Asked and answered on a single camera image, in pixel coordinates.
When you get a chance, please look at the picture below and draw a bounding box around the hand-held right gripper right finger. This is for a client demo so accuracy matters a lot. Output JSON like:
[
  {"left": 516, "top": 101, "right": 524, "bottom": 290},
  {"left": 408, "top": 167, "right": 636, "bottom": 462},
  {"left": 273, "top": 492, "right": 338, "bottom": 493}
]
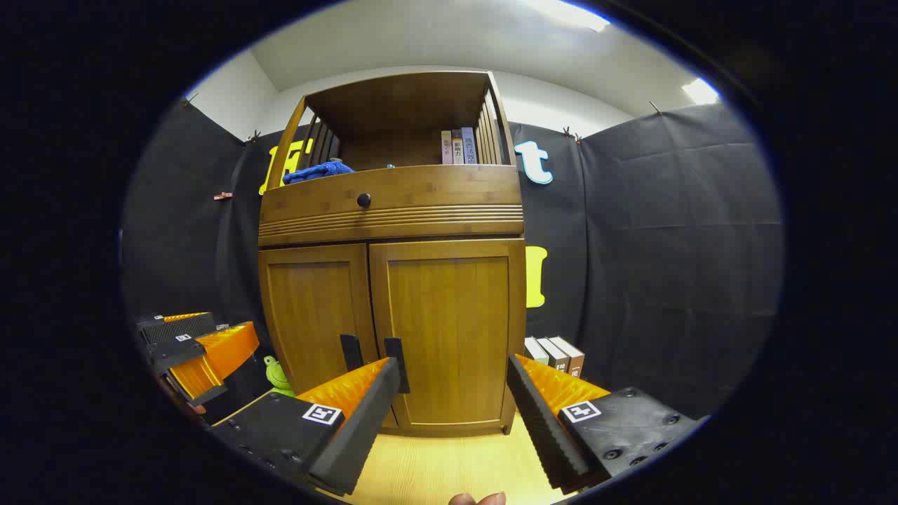
[{"left": 507, "top": 353, "right": 706, "bottom": 495}]

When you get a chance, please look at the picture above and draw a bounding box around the large brown book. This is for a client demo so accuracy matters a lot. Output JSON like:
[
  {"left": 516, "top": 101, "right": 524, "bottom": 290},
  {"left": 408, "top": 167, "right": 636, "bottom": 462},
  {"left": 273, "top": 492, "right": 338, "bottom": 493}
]
[{"left": 549, "top": 336, "right": 586, "bottom": 379}]

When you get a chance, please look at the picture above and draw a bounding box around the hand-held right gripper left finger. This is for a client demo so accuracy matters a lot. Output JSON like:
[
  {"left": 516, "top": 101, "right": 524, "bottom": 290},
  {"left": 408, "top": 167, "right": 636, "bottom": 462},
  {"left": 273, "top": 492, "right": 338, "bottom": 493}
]
[{"left": 210, "top": 356, "right": 403, "bottom": 497}]

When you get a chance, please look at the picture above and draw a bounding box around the blue cloth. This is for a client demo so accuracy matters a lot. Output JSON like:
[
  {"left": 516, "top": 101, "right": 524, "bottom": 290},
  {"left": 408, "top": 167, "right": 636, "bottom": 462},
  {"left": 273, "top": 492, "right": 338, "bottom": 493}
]
[{"left": 282, "top": 159, "right": 356, "bottom": 185}]

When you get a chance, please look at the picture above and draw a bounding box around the wooden double-door shoe cabinet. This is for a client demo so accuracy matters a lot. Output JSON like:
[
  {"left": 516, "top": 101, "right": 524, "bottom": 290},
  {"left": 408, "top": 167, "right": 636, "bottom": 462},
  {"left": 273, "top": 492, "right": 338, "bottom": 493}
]
[{"left": 257, "top": 70, "right": 527, "bottom": 438}]

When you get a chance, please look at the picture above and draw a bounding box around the grey book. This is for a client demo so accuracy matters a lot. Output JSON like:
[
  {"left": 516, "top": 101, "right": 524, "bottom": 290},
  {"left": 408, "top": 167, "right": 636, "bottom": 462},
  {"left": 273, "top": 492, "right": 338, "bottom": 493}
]
[{"left": 537, "top": 337, "right": 570, "bottom": 373}]

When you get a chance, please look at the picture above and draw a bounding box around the wooden cabinet door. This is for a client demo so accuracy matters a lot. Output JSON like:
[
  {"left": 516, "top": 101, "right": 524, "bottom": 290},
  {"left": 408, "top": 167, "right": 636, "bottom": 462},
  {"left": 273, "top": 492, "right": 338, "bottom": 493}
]
[
  {"left": 258, "top": 243, "right": 380, "bottom": 397},
  {"left": 368, "top": 238, "right": 527, "bottom": 430}
]

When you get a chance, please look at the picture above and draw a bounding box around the green frog toy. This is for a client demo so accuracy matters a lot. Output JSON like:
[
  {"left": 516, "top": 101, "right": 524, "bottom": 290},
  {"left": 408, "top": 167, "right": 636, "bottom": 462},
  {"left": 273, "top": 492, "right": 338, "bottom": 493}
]
[{"left": 263, "top": 355, "right": 296, "bottom": 398}]

